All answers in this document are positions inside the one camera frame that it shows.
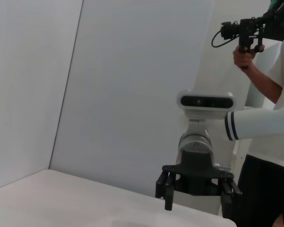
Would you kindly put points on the person's bare hand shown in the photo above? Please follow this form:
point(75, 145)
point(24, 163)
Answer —
point(242, 59)

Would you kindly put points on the person's bare forearm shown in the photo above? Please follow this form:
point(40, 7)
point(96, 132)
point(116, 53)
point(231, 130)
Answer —
point(265, 82)

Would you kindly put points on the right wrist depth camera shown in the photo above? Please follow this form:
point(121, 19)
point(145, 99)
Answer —
point(206, 111)

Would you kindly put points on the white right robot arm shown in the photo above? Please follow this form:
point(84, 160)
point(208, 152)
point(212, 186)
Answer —
point(255, 123)

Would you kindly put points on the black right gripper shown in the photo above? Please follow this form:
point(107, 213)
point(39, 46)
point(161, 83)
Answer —
point(196, 170)

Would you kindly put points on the black handheld camera rig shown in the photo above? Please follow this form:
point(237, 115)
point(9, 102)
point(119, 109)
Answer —
point(248, 30)

